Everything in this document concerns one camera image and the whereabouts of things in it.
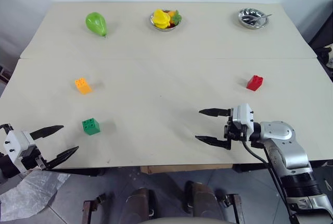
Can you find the green toy pear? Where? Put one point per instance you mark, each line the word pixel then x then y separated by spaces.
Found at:
pixel 95 23

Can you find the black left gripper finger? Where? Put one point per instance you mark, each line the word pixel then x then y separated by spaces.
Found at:
pixel 62 156
pixel 45 131

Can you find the orange toy brick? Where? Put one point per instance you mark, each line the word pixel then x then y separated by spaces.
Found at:
pixel 83 87

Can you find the black table frame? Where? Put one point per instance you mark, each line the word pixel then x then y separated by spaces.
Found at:
pixel 78 172

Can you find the red toy brick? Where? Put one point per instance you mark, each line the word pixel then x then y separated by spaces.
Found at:
pixel 254 83

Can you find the dark rounded shape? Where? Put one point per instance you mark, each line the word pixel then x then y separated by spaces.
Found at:
pixel 140 205
pixel 204 200

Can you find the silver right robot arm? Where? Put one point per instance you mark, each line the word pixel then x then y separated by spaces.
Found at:
pixel 278 132

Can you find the white and black bag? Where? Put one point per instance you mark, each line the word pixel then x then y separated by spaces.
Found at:
pixel 330 56

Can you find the red-brown crate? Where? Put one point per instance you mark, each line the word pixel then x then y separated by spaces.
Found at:
pixel 3 75

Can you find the rusty metal frame bar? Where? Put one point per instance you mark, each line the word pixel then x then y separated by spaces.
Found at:
pixel 88 211
pixel 238 208

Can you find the yellow toy bell pepper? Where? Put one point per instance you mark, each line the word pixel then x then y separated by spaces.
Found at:
pixel 161 18

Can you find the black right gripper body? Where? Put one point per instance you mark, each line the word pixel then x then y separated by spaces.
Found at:
pixel 235 132

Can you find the clear plastic sheet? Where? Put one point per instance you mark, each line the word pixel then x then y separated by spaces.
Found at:
pixel 26 195

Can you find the black chair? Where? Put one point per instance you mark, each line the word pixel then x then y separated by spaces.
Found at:
pixel 323 32

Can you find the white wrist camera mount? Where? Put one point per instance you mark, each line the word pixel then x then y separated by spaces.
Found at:
pixel 15 142
pixel 243 117

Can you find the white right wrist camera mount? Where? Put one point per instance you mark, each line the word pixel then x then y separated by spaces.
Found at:
pixel 243 117

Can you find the orange toy fruit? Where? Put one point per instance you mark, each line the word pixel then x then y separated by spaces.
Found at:
pixel 171 13

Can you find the steel bowl with toy fruit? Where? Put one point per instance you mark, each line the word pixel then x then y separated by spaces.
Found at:
pixel 164 29

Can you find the green leafy toy vegetable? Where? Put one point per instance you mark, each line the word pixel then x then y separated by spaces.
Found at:
pixel 177 18

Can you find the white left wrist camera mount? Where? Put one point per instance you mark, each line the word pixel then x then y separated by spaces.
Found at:
pixel 15 142

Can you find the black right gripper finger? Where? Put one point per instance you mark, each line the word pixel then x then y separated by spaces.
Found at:
pixel 216 112
pixel 217 142

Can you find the steel bowl with spoon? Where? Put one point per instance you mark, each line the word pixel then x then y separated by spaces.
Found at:
pixel 249 23

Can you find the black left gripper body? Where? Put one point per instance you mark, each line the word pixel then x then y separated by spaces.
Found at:
pixel 32 159

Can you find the steel spoon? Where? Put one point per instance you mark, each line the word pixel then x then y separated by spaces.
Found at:
pixel 264 17

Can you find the green toy brick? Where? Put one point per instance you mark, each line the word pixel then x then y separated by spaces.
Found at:
pixel 91 127

